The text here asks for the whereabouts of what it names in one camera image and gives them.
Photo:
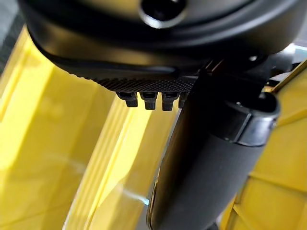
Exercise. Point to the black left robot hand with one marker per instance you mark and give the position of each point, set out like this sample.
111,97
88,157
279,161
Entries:
216,155

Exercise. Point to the yellow ribbed plastic bin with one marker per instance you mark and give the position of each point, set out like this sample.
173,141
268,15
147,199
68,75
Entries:
283,158

